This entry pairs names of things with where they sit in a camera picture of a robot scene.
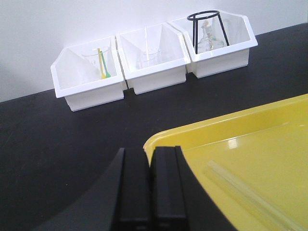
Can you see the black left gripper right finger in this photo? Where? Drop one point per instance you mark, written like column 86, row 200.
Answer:
column 179, row 201

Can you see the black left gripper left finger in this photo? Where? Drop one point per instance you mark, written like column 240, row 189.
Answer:
column 119, row 200

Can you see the glass test tube gripper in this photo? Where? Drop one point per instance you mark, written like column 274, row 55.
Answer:
column 260, row 203

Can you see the yellow plastic tray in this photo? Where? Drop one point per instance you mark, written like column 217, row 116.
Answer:
column 265, row 146

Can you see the white bin left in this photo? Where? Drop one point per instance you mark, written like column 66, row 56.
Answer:
column 78, row 79

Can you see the white bin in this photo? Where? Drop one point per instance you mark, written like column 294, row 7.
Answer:
column 78, row 79
column 175, row 57
column 241, row 38

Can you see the glass beaker with spatulas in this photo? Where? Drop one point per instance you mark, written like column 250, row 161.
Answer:
column 102, row 63

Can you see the glass beaker middle bin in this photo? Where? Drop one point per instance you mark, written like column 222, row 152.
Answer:
column 149, row 58

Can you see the white bin middle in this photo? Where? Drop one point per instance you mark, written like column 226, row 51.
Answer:
column 175, row 57

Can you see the glass flask right bin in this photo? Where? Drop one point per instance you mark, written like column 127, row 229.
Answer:
column 208, row 42

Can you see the white bin right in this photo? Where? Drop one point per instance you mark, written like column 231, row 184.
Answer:
column 241, row 38

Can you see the black wire tripod stand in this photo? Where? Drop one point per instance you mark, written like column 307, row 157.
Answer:
column 202, row 16

